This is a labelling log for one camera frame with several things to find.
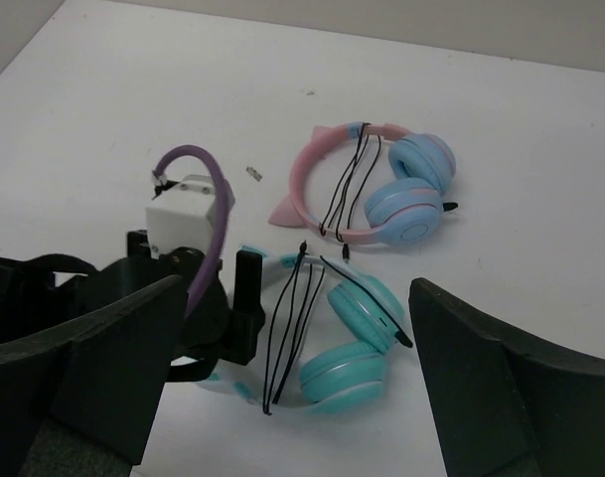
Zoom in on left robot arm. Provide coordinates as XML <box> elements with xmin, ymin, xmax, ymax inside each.
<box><xmin>0</xmin><ymin>230</ymin><xmax>265</xmax><ymax>383</ymax></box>

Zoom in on small metal screw piece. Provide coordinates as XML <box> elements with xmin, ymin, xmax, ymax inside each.
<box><xmin>246</xmin><ymin>166</ymin><xmax>262</xmax><ymax>182</ymax></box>

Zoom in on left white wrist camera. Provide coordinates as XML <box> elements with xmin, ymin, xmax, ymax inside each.
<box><xmin>145</xmin><ymin>172</ymin><xmax>218</xmax><ymax>258</ymax></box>

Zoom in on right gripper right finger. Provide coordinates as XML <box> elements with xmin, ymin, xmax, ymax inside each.
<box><xmin>409</xmin><ymin>278</ymin><xmax>605</xmax><ymax>476</ymax></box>

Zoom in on pink blue cat-ear headphones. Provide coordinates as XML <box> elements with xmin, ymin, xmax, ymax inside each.
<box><xmin>268</xmin><ymin>122</ymin><xmax>458</xmax><ymax>246</ymax></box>

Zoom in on teal cat-ear headphones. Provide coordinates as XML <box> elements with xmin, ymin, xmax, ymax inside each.
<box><xmin>198</xmin><ymin>248</ymin><xmax>412</xmax><ymax>415</ymax></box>

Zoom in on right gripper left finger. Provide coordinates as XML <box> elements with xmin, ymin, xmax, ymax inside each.
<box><xmin>0</xmin><ymin>276</ymin><xmax>186</xmax><ymax>476</ymax></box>

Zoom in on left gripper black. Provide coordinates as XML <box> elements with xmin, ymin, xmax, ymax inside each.
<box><xmin>82</xmin><ymin>230</ymin><xmax>265</xmax><ymax>383</ymax></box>

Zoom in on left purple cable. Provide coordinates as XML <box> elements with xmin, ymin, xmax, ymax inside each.
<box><xmin>150</xmin><ymin>143</ymin><xmax>231</xmax><ymax>324</ymax></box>

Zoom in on black headphone audio cable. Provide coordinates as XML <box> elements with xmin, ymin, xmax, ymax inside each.
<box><xmin>259</xmin><ymin>239</ymin><xmax>413</xmax><ymax>417</ymax></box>

